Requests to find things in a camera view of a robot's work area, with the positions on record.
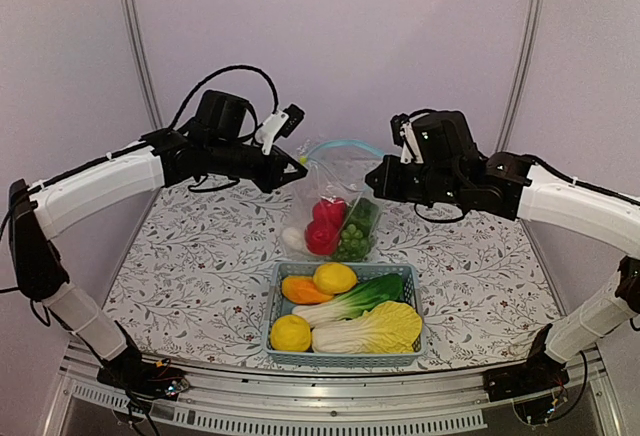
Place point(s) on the red bell pepper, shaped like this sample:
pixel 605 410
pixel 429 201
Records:
pixel 331 211

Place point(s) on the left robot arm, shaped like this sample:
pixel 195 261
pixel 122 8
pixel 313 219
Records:
pixel 42 212

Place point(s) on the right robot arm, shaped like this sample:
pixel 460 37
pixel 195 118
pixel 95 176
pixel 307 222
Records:
pixel 525 187

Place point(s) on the napa cabbage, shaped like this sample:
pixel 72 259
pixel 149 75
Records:
pixel 389 328

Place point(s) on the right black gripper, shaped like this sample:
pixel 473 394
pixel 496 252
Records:
pixel 388 186

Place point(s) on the aluminium frame post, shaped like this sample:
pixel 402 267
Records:
pixel 135 37
pixel 523 63

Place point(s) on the white radish with leaves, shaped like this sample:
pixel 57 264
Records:
pixel 294 239

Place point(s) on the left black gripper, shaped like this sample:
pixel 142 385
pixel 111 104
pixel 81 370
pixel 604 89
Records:
pixel 273 176

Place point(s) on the green grapes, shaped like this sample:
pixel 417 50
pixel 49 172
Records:
pixel 354 245

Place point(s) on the yellow lemon back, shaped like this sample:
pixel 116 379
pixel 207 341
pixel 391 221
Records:
pixel 334 278

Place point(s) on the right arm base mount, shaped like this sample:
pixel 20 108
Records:
pixel 538 373

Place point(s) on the front aluminium rail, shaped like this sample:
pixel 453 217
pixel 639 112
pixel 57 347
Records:
pixel 236 400

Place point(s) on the blue zipper clear bag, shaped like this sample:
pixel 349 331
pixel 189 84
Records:
pixel 336 169

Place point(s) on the green bell pepper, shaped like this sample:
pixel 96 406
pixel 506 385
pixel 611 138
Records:
pixel 363 215

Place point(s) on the pink zipper clear bag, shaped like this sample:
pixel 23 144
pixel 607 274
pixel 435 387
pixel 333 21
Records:
pixel 304 149

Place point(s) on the yellow lemon front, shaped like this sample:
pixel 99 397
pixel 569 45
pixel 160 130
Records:
pixel 290 333

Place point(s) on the green bok choy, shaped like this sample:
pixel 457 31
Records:
pixel 363 297

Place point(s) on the right aluminium frame post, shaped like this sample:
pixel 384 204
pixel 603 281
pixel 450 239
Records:
pixel 523 63

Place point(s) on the orange mango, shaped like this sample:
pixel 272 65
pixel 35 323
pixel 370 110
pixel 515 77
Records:
pixel 301 290

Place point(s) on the left aluminium frame post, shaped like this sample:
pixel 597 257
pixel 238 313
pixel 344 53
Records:
pixel 135 37

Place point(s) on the light blue plastic basket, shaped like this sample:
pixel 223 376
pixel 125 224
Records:
pixel 278 306

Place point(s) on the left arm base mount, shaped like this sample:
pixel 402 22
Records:
pixel 128 371

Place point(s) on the yellow lemon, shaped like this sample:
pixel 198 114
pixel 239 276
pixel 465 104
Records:
pixel 334 278
pixel 290 333

